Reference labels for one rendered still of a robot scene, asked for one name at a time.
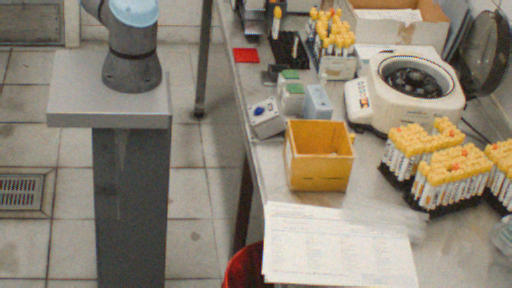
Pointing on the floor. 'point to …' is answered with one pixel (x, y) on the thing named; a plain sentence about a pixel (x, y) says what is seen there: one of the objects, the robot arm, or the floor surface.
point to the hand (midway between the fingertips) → (254, 0)
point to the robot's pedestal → (131, 203)
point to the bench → (251, 92)
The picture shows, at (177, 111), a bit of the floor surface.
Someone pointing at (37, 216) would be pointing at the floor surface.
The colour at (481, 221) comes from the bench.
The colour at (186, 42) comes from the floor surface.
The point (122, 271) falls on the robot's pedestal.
